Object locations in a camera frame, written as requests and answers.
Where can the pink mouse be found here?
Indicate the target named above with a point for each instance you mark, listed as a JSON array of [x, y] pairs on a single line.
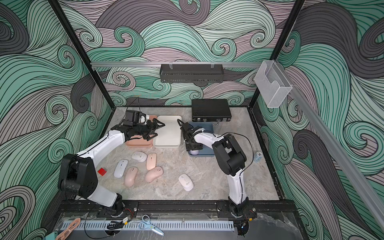
[[130, 177], [153, 174]]

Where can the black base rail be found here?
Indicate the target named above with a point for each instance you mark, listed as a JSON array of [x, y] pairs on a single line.
[[215, 208]]

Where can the red small cube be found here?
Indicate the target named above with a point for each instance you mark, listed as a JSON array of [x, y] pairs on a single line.
[[102, 171]]

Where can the cream storage tray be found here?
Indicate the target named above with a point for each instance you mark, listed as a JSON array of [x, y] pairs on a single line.
[[169, 136]]

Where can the white mouse upper left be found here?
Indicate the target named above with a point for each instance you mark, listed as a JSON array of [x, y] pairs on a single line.
[[139, 156]]

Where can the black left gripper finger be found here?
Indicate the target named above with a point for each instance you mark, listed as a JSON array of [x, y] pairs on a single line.
[[155, 124], [149, 134]]

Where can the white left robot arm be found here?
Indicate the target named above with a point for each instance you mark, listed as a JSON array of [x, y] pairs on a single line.
[[78, 172]]

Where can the blue storage tray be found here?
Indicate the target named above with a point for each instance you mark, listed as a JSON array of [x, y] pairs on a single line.
[[205, 151]]

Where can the pink storage tray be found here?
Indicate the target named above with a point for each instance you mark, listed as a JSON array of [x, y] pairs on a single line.
[[139, 142]]

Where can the white slotted cable duct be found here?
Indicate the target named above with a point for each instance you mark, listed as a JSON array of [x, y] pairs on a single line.
[[168, 225]]

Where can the clear plastic wall holder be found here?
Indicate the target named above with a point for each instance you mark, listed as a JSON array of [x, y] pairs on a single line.
[[273, 83]]

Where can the white mouse with logo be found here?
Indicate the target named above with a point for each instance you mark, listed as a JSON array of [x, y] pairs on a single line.
[[186, 182]]

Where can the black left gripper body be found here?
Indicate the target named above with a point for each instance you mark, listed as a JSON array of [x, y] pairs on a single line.
[[141, 130]]

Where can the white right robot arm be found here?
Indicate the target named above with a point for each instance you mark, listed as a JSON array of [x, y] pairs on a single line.
[[230, 158]]

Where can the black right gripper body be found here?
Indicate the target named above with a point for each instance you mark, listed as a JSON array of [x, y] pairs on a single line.
[[193, 146]]

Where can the black ribbed briefcase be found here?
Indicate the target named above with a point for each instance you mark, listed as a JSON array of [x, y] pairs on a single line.
[[211, 110]]

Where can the peach flat mouse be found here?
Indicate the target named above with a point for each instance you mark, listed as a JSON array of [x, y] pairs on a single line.
[[151, 162]]

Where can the blue handled scissors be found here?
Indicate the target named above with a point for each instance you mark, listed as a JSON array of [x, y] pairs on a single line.
[[146, 224]]

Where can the pale blue white flat mouse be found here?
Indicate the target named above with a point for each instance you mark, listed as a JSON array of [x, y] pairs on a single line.
[[120, 169]]

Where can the black wall shelf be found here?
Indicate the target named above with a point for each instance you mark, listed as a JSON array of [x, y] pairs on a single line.
[[191, 73]]

